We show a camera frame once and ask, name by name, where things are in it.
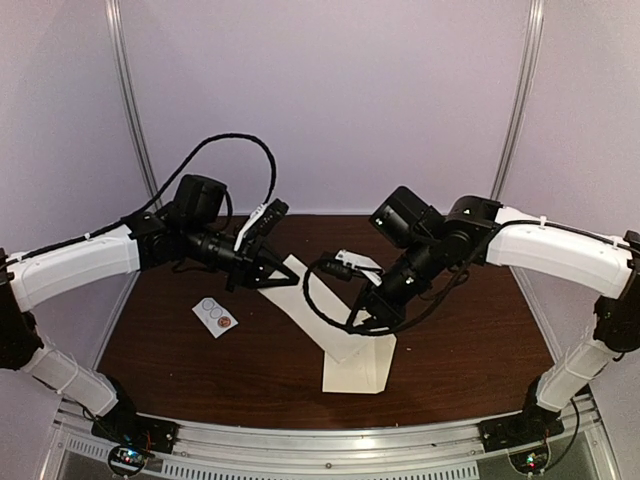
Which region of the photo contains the black camera cable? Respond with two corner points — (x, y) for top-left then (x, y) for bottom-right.
(0, 132), (279, 269)
(302, 257), (466, 335)

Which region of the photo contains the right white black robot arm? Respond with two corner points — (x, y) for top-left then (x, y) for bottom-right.
(335, 186), (639, 442)

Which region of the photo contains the white letter paper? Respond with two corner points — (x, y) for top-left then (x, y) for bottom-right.
(259, 254), (375, 362)

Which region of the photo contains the front aluminium rail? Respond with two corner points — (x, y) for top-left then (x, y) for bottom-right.
(36, 394), (621, 479)

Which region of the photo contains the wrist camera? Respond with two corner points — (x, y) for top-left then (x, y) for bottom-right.
(319, 249), (384, 286)
(233, 199), (289, 252)

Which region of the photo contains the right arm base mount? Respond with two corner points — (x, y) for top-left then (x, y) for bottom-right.
(478, 393), (564, 477)

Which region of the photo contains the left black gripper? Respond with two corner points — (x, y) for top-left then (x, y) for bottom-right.
(185, 221), (299, 294)

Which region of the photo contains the left aluminium frame post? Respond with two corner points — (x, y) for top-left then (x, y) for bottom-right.
(105, 0), (159, 198)

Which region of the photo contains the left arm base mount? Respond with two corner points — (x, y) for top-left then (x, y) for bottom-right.
(83, 410), (179, 478)

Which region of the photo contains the sticker sheet with wax seal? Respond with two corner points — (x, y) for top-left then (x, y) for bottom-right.
(192, 297), (238, 338)

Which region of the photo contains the right black camera cable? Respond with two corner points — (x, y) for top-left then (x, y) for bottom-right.
(302, 257), (466, 335)

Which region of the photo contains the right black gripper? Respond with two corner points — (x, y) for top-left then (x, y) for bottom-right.
(344, 234), (445, 335)

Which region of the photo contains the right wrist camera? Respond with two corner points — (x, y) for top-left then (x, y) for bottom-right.
(319, 249), (384, 286)

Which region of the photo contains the aluminium frame post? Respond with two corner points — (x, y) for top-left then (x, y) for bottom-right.
(490, 0), (545, 200)
(105, 0), (159, 198)

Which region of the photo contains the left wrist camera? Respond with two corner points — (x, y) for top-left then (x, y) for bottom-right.
(233, 199), (289, 252)

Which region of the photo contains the cream paper envelope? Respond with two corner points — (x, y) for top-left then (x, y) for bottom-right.
(322, 335), (397, 395)

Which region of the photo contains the right aluminium frame post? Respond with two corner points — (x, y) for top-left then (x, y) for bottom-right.
(490, 0), (545, 200)

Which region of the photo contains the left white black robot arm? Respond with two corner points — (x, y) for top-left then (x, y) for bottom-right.
(1, 175), (299, 444)

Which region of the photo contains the left black camera cable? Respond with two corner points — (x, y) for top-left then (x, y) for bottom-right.
(0, 132), (279, 269)

